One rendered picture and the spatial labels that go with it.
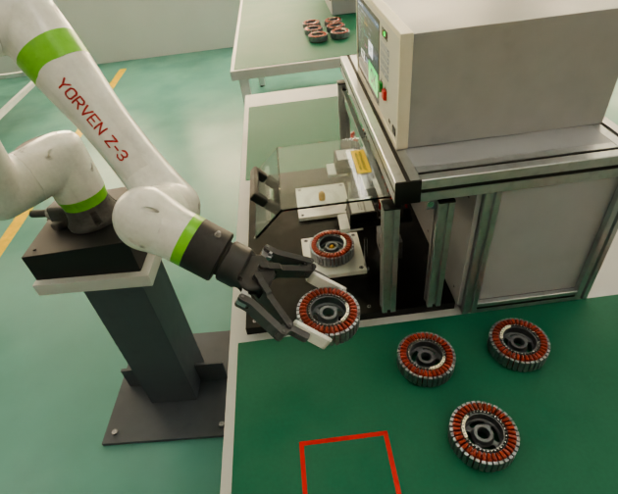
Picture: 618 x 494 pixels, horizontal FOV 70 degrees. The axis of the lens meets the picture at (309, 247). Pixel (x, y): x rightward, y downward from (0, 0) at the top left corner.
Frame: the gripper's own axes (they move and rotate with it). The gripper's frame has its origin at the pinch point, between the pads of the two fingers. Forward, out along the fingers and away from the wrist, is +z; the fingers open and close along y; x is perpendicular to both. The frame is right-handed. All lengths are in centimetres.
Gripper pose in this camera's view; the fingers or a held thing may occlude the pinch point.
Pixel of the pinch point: (326, 312)
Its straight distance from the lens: 79.6
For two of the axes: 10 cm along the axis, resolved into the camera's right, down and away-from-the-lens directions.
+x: 4.1, -6.0, -6.9
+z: 8.8, 4.7, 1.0
